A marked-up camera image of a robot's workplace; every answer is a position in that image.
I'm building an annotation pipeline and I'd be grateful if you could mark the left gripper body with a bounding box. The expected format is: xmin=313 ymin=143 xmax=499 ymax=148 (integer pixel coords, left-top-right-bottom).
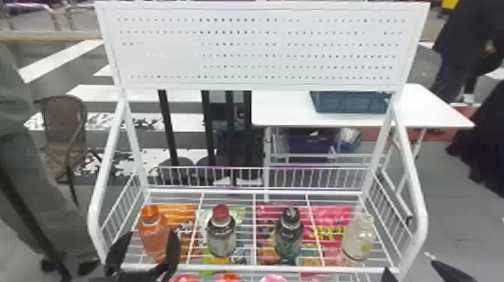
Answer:
xmin=89 ymin=263 xmax=171 ymax=282

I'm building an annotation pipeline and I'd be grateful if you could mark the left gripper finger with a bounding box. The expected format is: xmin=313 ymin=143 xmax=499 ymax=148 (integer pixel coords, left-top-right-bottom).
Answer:
xmin=158 ymin=229 xmax=182 ymax=282
xmin=103 ymin=232 xmax=134 ymax=278

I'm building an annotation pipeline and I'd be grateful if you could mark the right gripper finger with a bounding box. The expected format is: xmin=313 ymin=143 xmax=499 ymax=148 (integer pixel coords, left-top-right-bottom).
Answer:
xmin=430 ymin=259 xmax=479 ymax=282
xmin=380 ymin=267 xmax=400 ymax=282

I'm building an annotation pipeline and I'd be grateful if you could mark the orange bottle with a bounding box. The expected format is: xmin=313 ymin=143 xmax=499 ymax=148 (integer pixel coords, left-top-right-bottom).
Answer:
xmin=137 ymin=204 xmax=170 ymax=264

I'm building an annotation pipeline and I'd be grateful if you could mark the orange snack packet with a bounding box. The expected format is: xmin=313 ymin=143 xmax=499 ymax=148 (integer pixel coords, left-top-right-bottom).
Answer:
xmin=156 ymin=203 xmax=200 ymax=238

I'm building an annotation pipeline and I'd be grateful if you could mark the pale clear bottle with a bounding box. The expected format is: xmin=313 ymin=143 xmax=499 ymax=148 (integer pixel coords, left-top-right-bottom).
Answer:
xmin=340 ymin=212 xmax=377 ymax=262

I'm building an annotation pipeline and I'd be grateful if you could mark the clear bottle with red cap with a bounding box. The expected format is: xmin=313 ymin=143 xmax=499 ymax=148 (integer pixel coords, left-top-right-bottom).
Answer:
xmin=205 ymin=203 xmax=238 ymax=259

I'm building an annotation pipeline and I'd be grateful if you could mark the dark green bottle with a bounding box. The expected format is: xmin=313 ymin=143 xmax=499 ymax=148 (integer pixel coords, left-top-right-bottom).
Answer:
xmin=274 ymin=206 xmax=305 ymax=265

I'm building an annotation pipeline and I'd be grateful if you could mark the brown chair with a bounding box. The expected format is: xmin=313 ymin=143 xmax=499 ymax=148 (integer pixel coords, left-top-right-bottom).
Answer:
xmin=33 ymin=94 xmax=103 ymax=207

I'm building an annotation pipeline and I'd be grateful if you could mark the purple crate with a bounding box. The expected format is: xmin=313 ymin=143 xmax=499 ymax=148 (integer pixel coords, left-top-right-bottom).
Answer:
xmin=286 ymin=129 xmax=337 ymax=164

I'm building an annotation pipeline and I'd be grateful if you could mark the white side table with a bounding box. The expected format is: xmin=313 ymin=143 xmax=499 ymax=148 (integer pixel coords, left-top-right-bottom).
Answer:
xmin=250 ymin=82 xmax=476 ymax=218

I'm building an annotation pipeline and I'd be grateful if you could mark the blue basket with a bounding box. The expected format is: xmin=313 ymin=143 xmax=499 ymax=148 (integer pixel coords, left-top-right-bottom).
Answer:
xmin=309 ymin=91 xmax=393 ymax=115

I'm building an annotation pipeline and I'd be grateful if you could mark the white wire rack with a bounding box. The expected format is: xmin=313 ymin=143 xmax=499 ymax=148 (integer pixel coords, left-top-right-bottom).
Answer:
xmin=87 ymin=0 xmax=431 ymax=282

